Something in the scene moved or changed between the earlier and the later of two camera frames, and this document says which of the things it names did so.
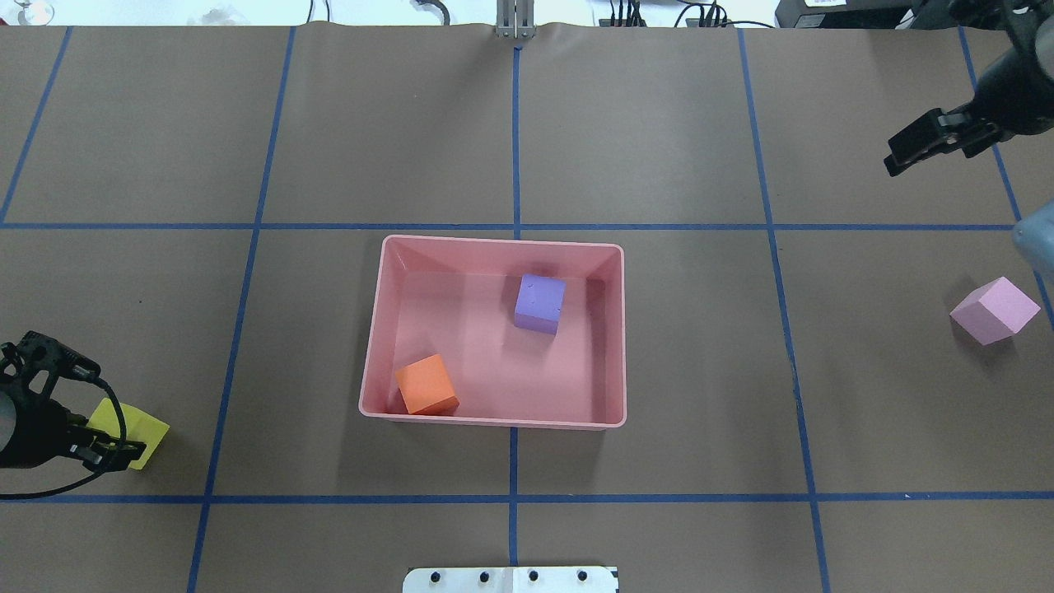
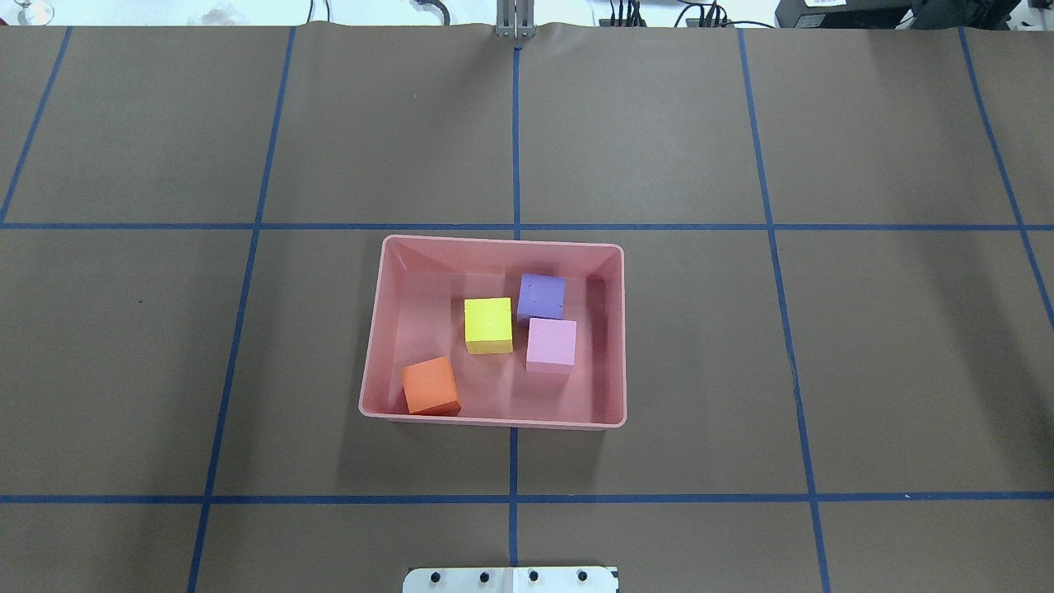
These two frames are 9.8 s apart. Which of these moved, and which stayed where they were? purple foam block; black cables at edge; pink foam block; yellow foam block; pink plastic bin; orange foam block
Moved: pink foam block; yellow foam block
Stayed: pink plastic bin; purple foam block; orange foam block; black cables at edge
